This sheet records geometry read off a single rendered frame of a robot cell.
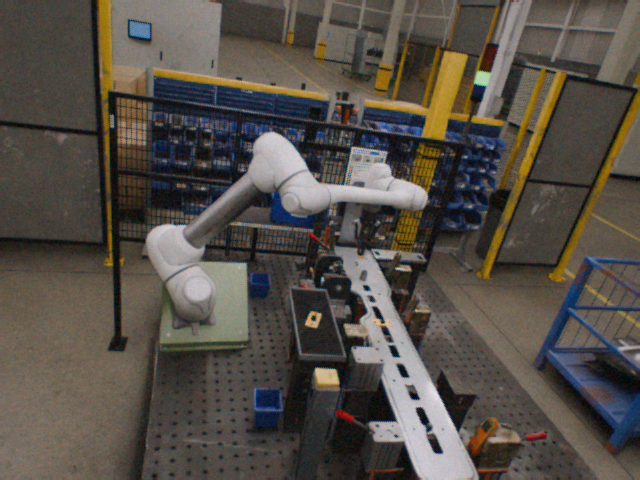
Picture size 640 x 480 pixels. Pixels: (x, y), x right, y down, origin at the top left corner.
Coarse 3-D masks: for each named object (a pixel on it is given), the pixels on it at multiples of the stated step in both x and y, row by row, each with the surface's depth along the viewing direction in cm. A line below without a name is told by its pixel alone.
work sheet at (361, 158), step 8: (352, 152) 255; (360, 152) 255; (368, 152) 256; (376, 152) 257; (384, 152) 258; (352, 160) 257; (360, 160) 258; (368, 160) 258; (376, 160) 259; (384, 160) 260; (360, 168) 260; (368, 168) 260; (344, 176) 261; (352, 176) 261; (360, 176) 262; (344, 184) 263
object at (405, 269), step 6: (396, 270) 220; (402, 270) 220; (408, 270) 221; (396, 276) 221; (402, 276) 222; (408, 276) 222; (390, 282) 223; (396, 282) 223; (402, 282) 224; (390, 288) 225; (396, 288) 225; (402, 288) 225
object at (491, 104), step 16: (512, 0) 559; (528, 0) 550; (512, 16) 561; (512, 32) 564; (512, 48) 573; (496, 64) 586; (496, 80) 588; (496, 96) 598; (480, 112) 614; (496, 112) 598
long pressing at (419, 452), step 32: (352, 256) 233; (352, 288) 204; (384, 288) 209; (384, 352) 167; (416, 352) 171; (384, 384) 151; (416, 384) 155; (416, 416) 142; (448, 416) 144; (416, 448) 130; (448, 448) 132
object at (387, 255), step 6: (372, 252) 242; (384, 252) 244; (390, 252) 245; (396, 252) 247; (402, 252) 248; (408, 252) 249; (378, 258) 237; (384, 258) 238; (390, 258) 239; (402, 258) 241; (408, 258) 243; (414, 258) 244
